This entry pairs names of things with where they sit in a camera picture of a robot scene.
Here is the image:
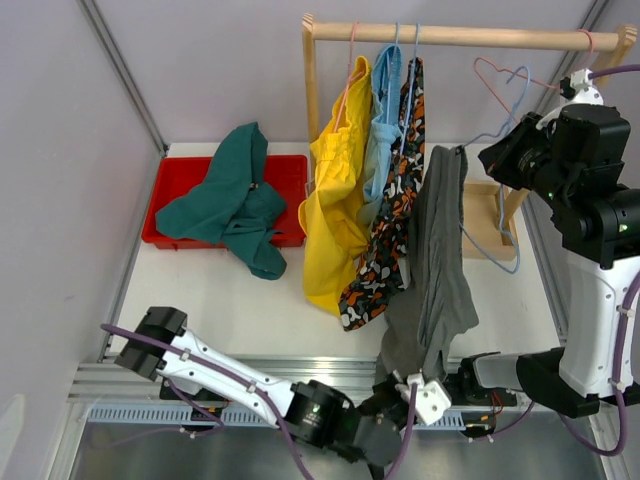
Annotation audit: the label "wooden clothes rack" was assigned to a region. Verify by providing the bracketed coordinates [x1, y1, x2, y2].
[302, 14, 638, 261]

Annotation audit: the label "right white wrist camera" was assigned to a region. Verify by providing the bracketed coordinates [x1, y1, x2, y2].
[536, 68, 604, 130]

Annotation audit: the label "pink hanger under yellow shorts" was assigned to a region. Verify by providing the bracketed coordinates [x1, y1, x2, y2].
[334, 22, 360, 132]

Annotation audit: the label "light blue shorts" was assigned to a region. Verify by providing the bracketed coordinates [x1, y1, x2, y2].
[357, 44, 403, 225]

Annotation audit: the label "blue hanger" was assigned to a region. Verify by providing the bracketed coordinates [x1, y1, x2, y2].
[400, 23, 421, 154]
[460, 57, 532, 275]
[381, 24, 403, 122]

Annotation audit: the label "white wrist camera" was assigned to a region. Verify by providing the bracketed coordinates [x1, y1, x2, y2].
[536, 68, 604, 130]
[395, 372, 452, 426]

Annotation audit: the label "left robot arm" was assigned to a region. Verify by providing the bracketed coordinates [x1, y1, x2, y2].
[102, 307, 416, 479]

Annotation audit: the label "camouflage patterned shorts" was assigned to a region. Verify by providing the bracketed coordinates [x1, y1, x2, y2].
[339, 57, 425, 331]

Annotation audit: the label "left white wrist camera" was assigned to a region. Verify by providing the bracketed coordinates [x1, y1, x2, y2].
[395, 372, 452, 426]

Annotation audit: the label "grey shorts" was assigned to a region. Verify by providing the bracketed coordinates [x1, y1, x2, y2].
[375, 146, 479, 382]

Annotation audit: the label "red plastic bin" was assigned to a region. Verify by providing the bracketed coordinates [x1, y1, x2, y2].
[141, 154, 308, 251]

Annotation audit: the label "yellow shorts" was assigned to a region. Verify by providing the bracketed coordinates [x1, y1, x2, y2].
[298, 56, 372, 317]

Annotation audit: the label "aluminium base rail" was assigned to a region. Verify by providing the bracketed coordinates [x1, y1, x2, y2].
[65, 353, 614, 411]

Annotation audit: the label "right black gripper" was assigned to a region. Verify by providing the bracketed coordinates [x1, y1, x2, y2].
[480, 110, 574, 206]

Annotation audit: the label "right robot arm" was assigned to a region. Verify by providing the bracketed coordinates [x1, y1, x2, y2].
[456, 104, 639, 419]

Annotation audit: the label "white slotted cable duct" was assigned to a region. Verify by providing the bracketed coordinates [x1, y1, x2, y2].
[87, 404, 466, 431]

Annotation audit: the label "dark green shorts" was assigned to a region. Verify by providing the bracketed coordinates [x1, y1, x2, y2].
[155, 122, 287, 280]

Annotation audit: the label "blue hanger under camouflage shorts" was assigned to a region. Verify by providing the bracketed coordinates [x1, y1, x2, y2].
[400, 23, 421, 154]

